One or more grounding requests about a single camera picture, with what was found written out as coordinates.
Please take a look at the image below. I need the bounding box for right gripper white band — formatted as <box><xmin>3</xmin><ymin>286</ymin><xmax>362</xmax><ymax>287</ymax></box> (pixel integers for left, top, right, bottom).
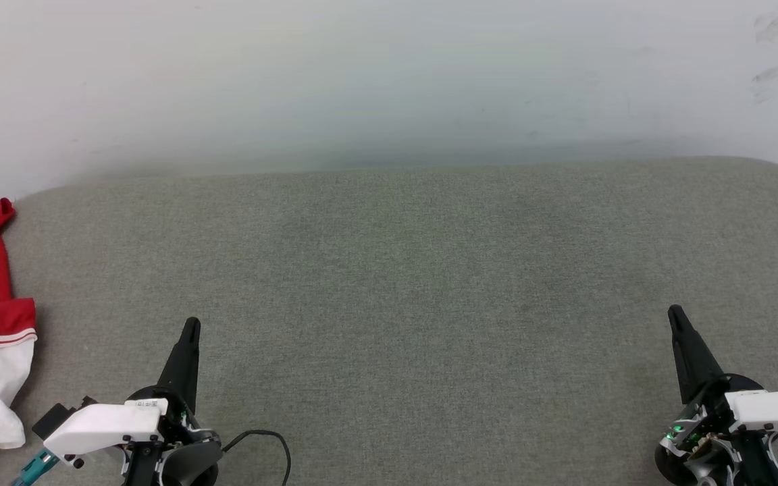
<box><xmin>654</xmin><ymin>305</ymin><xmax>778</xmax><ymax>486</ymax></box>

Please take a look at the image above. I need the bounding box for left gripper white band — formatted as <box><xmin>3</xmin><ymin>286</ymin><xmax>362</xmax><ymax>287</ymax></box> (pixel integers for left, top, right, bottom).
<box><xmin>43</xmin><ymin>319</ymin><xmax>223</xmax><ymax>486</ymax></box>

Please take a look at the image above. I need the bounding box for grey fabric sofa cushion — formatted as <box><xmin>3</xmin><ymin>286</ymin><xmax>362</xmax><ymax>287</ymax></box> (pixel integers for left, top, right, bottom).
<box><xmin>0</xmin><ymin>157</ymin><xmax>778</xmax><ymax>486</ymax></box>

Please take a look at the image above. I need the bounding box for thin black cable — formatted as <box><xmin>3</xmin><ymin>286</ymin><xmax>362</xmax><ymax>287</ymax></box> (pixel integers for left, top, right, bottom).
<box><xmin>222</xmin><ymin>429</ymin><xmax>292</xmax><ymax>486</ymax></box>

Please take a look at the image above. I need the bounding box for teal cable connector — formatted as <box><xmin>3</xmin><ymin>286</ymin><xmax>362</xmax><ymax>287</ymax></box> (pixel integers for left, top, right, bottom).
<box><xmin>11</xmin><ymin>448</ymin><xmax>60</xmax><ymax>486</ymax></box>

